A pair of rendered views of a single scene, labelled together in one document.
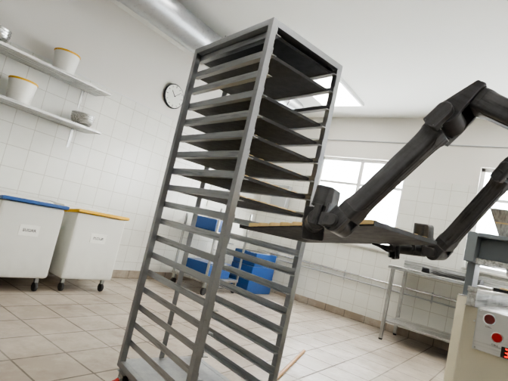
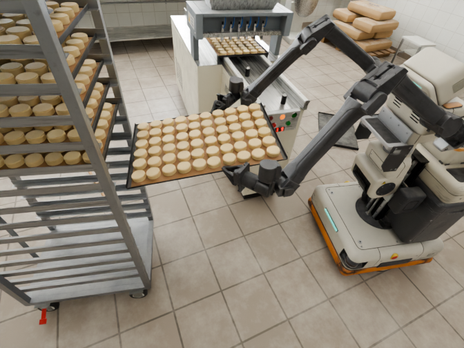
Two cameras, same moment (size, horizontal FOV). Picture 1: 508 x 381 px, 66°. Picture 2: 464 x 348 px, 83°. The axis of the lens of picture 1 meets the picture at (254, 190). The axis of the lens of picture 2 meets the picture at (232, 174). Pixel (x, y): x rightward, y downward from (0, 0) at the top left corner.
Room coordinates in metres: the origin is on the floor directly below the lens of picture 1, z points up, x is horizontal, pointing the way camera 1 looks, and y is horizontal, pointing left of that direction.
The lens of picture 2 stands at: (0.95, 0.41, 1.66)
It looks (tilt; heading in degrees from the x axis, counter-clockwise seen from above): 45 degrees down; 296
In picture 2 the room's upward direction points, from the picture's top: 5 degrees clockwise
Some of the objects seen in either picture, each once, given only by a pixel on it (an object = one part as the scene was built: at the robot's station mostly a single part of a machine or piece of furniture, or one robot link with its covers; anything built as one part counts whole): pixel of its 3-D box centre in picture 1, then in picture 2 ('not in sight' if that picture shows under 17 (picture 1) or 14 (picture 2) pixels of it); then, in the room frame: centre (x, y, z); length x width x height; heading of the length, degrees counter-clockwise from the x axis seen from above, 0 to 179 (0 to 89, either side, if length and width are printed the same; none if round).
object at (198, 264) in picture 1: (208, 267); not in sight; (5.37, 0.38, 0.29); 0.56 x 0.38 x 0.20; 151
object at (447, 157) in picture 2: not in sight; (446, 142); (0.45, -1.13, 0.87); 0.23 x 0.15 x 0.11; 129
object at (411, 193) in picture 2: not in sight; (383, 187); (0.63, -0.91, 0.62); 0.28 x 0.27 x 0.25; 129
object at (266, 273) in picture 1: (252, 271); not in sight; (6.09, -0.25, 0.30); 0.60 x 0.40 x 0.20; 143
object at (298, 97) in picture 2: not in sight; (248, 44); (1.94, -1.73, 0.87); 2.01 x 0.03 x 0.07; 137
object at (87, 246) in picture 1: (79, 246); not in sight; (3.96, 1.57, 0.39); 0.64 x 0.54 x 0.77; 51
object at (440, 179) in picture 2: not in sight; (413, 179); (0.47, -1.12, 0.59); 0.55 x 0.34 x 0.83; 129
